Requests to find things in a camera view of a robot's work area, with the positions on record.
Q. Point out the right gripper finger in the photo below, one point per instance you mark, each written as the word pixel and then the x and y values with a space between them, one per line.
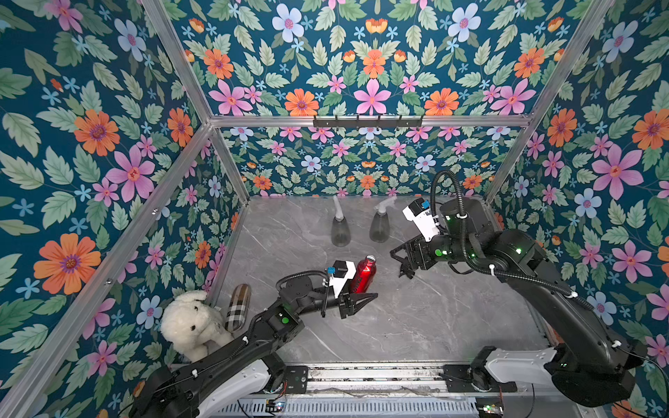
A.
pixel 403 251
pixel 405 266

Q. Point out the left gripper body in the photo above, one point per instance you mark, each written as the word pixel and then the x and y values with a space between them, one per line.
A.
pixel 341 305

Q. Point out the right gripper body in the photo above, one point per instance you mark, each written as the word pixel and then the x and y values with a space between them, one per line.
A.
pixel 413 253

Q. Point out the red can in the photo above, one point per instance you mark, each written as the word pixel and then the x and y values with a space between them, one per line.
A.
pixel 364 275

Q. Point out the smoky spray bottle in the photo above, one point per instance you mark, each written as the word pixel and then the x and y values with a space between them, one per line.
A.
pixel 340 232
pixel 380 227

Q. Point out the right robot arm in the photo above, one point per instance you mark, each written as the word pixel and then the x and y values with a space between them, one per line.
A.
pixel 592 366

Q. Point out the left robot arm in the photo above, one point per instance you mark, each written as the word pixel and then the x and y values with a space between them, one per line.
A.
pixel 249 364

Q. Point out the plaid cylinder pouch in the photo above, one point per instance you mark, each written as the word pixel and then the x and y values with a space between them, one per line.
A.
pixel 236 315

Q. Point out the white plush dog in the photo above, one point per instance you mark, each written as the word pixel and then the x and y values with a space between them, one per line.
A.
pixel 190 324

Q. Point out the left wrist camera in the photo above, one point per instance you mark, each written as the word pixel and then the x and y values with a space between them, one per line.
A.
pixel 340 274

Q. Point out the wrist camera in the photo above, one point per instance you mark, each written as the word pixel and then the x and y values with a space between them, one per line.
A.
pixel 340 274
pixel 419 213

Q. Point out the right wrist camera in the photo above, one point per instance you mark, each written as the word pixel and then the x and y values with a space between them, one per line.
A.
pixel 419 213

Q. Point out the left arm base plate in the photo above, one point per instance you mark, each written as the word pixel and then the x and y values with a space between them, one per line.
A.
pixel 291 380

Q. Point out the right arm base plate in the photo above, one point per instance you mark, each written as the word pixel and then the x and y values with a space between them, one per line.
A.
pixel 474 377

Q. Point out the black hook rail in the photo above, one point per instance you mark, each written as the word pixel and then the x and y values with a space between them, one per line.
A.
pixel 358 121

